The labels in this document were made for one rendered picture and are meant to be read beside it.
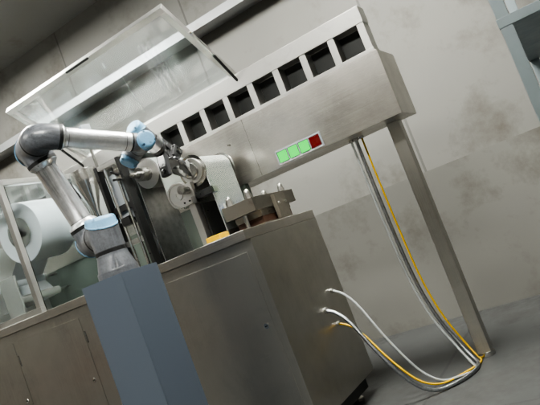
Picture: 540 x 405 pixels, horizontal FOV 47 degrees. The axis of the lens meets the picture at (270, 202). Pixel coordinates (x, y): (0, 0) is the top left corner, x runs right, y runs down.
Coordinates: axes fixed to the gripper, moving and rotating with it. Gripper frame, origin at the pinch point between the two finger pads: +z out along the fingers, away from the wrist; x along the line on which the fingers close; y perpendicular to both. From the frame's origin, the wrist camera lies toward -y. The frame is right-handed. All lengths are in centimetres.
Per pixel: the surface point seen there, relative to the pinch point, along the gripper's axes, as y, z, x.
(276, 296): -60, 25, -32
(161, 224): -3.7, 16.9, 31.6
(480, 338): -54, 113, -82
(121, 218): -10.6, -2.9, 36.4
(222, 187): 1.5, 16.5, -6.8
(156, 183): 6.4, 1.0, 21.5
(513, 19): -5, -4, -146
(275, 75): 48, 8, -41
